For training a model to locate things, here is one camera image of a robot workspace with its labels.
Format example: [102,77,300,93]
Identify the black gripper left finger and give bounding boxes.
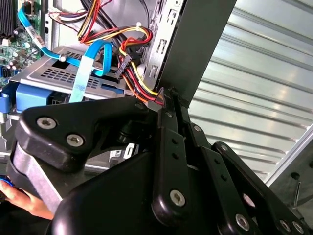
[6,88,189,221]

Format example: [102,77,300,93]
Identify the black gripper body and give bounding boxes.
[45,150,222,235]

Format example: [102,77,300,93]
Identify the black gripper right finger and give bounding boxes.
[172,91,311,235]

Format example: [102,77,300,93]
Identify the hard disk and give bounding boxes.
[0,82,124,115]

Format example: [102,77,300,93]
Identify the red yellow power wire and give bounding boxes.
[77,0,165,106]

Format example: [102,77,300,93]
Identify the person's hand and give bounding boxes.
[0,181,54,220]

